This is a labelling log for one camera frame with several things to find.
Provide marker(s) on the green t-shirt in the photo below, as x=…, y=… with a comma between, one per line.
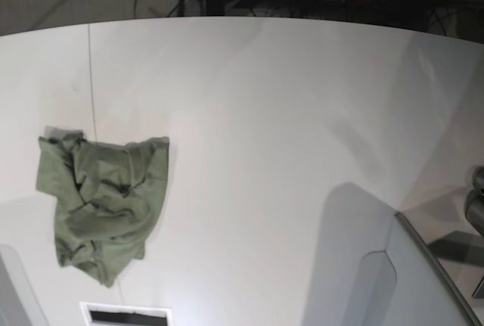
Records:
x=109, y=199

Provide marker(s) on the grey metal cylinder stand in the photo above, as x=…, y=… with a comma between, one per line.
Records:
x=473, y=207

